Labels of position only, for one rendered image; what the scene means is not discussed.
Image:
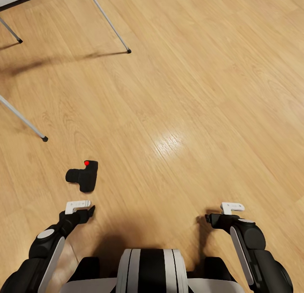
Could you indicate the camera tripod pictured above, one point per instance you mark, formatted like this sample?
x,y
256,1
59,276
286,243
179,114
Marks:
x,y
10,107

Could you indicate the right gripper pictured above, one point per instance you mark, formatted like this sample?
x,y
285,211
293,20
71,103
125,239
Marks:
x,y
218,220

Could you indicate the digital camera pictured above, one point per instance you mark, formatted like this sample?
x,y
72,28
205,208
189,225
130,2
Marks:
x,y
86,178

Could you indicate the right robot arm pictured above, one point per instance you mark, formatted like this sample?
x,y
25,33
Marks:
x,y
263,273

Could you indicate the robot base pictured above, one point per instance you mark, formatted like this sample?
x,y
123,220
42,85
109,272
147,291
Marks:
x,y
217,279

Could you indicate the robot trunk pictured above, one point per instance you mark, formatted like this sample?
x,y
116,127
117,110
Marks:
x,y
152,271

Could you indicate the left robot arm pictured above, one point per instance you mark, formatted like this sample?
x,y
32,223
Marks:
x,y
35,273

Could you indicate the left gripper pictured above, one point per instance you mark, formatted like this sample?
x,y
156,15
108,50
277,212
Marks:
x,y
78,217

